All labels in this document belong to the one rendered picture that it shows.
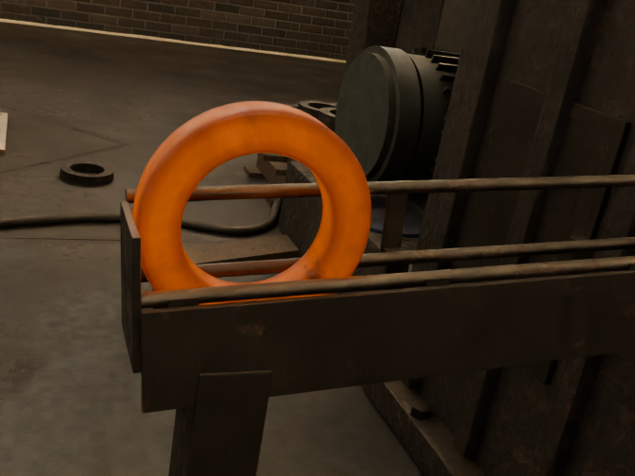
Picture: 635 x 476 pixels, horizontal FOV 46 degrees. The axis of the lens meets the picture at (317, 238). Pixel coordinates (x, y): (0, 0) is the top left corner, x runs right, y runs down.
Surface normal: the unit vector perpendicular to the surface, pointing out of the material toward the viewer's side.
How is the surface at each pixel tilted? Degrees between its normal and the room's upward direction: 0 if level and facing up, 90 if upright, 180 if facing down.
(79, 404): 0
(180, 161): 90
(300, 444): 0
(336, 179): 90
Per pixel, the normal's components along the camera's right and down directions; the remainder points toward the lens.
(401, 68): 0.32, -0.54
